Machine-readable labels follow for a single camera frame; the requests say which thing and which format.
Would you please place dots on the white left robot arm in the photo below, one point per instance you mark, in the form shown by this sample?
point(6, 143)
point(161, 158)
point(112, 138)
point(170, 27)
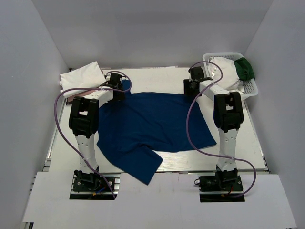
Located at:
point(84, 117)

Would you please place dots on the white t shirt in basket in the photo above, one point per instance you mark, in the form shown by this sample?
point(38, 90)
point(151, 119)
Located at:
point(230, 80)

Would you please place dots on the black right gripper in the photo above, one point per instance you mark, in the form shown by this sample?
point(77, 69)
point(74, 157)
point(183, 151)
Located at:
point(187, 92)

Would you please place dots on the folded pink t shirt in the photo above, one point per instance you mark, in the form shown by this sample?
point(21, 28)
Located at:
point(79, 91)

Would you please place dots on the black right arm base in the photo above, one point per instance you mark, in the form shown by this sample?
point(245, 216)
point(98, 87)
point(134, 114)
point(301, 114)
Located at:
point(223, 186)

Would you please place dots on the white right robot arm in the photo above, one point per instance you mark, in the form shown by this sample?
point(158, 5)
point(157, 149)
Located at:
point(227, 112)

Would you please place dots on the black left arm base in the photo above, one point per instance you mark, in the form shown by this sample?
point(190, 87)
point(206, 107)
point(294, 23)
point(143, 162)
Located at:
point(90, 186)

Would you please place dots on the folded white t shirt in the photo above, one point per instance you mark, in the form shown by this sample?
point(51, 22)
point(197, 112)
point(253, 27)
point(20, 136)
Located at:
point(88, 76)

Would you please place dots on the white plastic basket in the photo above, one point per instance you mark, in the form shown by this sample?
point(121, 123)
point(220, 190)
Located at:
point(249, 87)

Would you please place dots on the dark green t shirt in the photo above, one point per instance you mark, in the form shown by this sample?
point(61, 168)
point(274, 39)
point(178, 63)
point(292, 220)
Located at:
point(244, 69)

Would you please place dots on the blue t shirt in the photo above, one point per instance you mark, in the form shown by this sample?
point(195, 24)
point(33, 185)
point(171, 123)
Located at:
point(134, 131)

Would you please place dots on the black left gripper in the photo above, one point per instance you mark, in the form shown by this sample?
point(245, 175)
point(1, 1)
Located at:
point(121, 98)

